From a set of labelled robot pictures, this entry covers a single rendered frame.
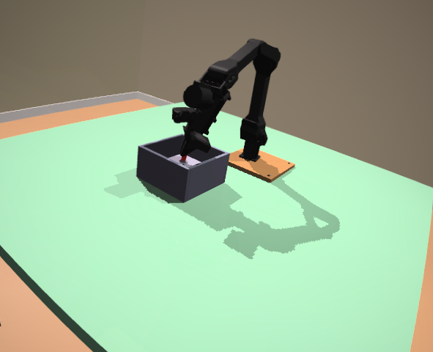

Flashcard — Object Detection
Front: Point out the white square plate with hole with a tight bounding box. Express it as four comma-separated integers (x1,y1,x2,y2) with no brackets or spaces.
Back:
170,154,201,167

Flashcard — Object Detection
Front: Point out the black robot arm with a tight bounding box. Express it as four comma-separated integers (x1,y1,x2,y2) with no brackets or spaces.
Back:
172,39,281,162

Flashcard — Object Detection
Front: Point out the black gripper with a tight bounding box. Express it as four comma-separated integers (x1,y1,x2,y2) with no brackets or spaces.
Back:
180,109,217,157

